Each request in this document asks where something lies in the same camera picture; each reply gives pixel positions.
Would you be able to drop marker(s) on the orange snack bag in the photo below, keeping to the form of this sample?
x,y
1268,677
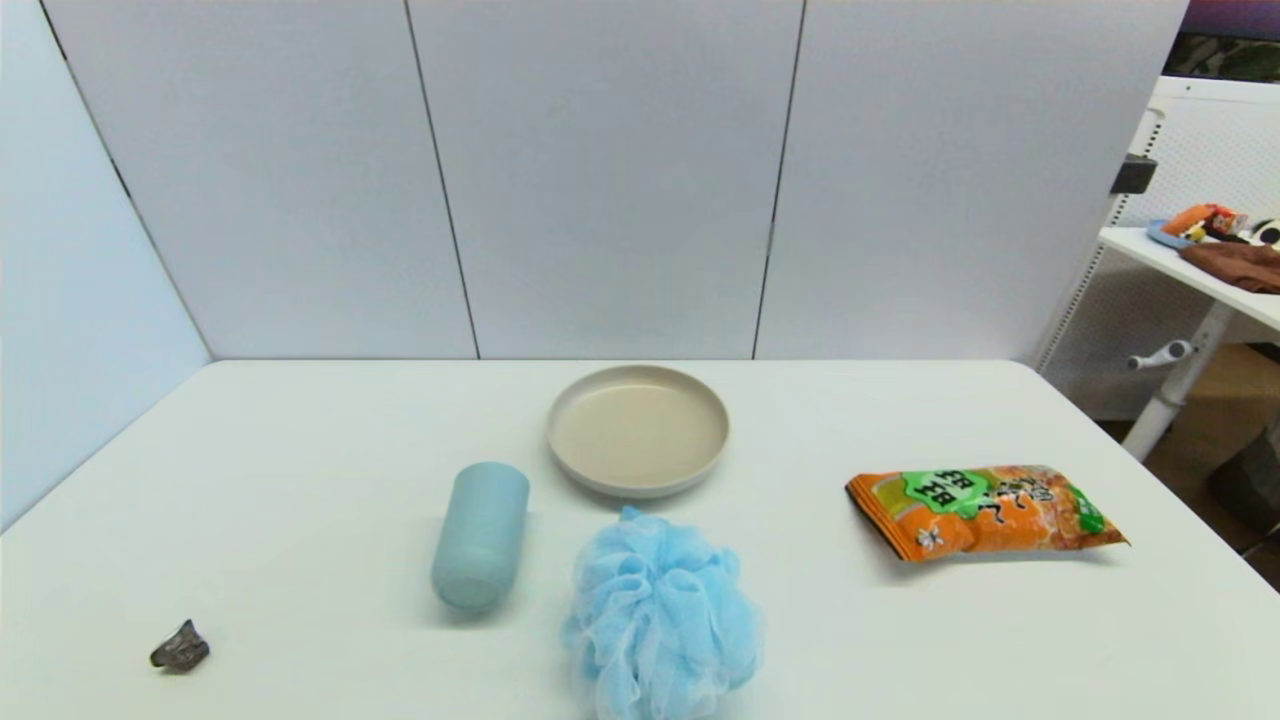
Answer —
x,y
990,515

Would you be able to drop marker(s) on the small blue dish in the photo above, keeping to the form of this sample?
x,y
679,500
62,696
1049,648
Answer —
x,y
1160,237

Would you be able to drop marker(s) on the black clamp block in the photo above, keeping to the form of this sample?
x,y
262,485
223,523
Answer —
x,y
1133,175

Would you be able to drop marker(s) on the beige round plate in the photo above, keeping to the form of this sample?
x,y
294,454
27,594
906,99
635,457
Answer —
x,y
638,435

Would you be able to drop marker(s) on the light blue plastic cup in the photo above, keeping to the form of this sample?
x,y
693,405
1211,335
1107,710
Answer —
x,y
480,540

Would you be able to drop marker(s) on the brown cardboard box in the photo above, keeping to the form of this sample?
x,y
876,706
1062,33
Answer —
x,y
1235,400

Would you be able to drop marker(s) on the dark grey coffee capsule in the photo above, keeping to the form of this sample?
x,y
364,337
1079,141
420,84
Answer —
x,y
182,652

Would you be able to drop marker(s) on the black and white object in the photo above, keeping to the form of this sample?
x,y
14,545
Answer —
x,y
1268,232

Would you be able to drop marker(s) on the orange toy packet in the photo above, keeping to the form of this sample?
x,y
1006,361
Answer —
x,y
1188,218

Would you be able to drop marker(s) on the light blue mesh bath pouf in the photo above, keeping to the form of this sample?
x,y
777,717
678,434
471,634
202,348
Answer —
x,y
660,610

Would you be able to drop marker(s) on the dark bin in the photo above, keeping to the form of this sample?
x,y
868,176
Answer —
x,y
1250,480

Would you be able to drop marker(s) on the white pegboard panel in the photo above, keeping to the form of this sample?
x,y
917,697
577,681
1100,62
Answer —
x,y
1210,140

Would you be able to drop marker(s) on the white side desk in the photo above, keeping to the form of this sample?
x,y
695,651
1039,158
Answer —
x,y
1140,248

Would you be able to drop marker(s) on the brown cloth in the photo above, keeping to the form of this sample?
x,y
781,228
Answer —
x,y
1240,265

